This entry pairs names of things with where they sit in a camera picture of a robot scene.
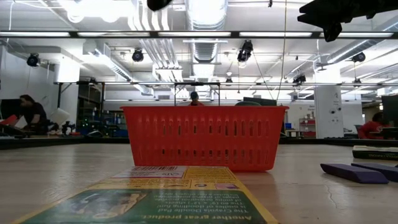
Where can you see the black tall monitor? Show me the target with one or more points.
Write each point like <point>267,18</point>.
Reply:
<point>390,109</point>

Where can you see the white pillar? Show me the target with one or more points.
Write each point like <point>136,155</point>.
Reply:
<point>328,112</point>

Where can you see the purple eraser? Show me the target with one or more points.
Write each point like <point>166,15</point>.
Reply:
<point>354,174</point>
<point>385,169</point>

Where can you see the black wall monitor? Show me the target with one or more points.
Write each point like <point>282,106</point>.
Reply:
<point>9,107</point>

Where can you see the person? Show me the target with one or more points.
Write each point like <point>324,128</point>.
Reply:
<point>371,129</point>
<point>34,115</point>
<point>195,97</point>

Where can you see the red box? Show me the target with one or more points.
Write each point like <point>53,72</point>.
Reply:
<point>8,120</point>

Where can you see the red storage shelf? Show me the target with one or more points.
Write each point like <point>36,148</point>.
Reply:
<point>308,133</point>

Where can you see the black background station frame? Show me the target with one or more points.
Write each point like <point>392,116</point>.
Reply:
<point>59,93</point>

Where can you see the white lamp shade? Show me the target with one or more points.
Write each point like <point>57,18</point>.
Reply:
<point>59,116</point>

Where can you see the silver ventilation duct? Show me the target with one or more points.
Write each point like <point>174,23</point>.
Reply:
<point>205,15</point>

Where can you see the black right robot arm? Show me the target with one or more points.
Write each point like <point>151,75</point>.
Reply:
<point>382,6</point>

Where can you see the black ceiling spotlight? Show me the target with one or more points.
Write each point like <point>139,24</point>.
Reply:
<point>245,51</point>
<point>33,59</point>
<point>299,79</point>
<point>137,56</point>
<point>359,57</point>

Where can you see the black desk monitor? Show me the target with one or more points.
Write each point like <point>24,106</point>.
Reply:
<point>261,101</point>

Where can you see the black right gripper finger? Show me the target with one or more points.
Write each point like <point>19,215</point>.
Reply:
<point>317,7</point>
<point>314,19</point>

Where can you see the red plastic basket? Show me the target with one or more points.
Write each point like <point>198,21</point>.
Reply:
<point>205,140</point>

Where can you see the green chair back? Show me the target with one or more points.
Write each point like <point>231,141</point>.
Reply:
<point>247,104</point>

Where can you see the yellow green crayon box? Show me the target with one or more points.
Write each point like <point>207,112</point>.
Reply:
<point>376,154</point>
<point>155,202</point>

